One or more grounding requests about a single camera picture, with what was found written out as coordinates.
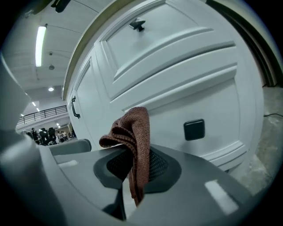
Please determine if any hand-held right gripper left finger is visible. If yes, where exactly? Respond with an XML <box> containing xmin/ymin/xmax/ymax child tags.
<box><xmin>39</xmin><ymin>139</ymin><xmax>131</xmax><ymax>222</ymax></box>

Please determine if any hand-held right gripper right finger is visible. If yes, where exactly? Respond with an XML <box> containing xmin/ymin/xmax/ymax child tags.
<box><xmin>123</xmin><ymin>143</ymin><xmax>255</xmax><ymax>226</ymax></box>

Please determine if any brown knitted cloth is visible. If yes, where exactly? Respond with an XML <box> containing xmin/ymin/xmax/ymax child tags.
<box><xmin>99</xmin><ymin>106</ymin><xmax>151</xmax><ymax>207</ymax></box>

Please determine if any white sink cabinet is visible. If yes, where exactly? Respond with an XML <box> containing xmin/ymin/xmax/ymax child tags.
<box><xmin>62</xmin><ymin>0</ymin><xmax>265</xmax><ymax>173</ymax></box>

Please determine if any black office chair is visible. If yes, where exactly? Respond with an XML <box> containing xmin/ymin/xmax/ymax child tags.
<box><xmin>47</xmin><ymin>127</ymin><xmax>56</xmax><ymax>142</ymax></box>

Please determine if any black square drawer knob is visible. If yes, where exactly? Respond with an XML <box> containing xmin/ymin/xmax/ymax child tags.
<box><xmin>129</xmin><ymin>17</ymin><xmax>146</xmax><ymax>33</ymax></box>
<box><xmin>183</xmin><ymin>119</ymin><xmax>206</xmax><ymax>141</ymax></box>

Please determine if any black balcony railing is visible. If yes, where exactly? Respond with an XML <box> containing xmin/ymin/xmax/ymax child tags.
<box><xmin>18</xmin><ymin>105</ymin><xmax>68</xmax><ymax>125</ymax></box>

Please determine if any long ceiling tube light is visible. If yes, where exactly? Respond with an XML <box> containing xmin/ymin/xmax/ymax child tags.
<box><xmin>35</xmin><ymin>25</ymin><xmax>48</xmax><ymax>68</ymax></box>

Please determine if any black bar door handle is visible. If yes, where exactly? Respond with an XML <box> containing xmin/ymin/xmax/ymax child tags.
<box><xmin>71</xmin><ymin>95</ymin><xmax>81</xmax><ymax>120</ymax></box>

